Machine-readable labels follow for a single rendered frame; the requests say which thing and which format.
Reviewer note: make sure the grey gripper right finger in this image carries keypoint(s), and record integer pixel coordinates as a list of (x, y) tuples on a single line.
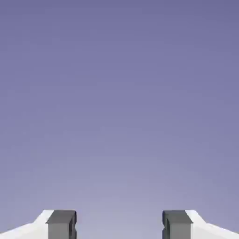
[(179, 226)]

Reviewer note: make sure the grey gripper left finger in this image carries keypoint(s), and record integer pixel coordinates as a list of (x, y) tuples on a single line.
[(58, 226)]

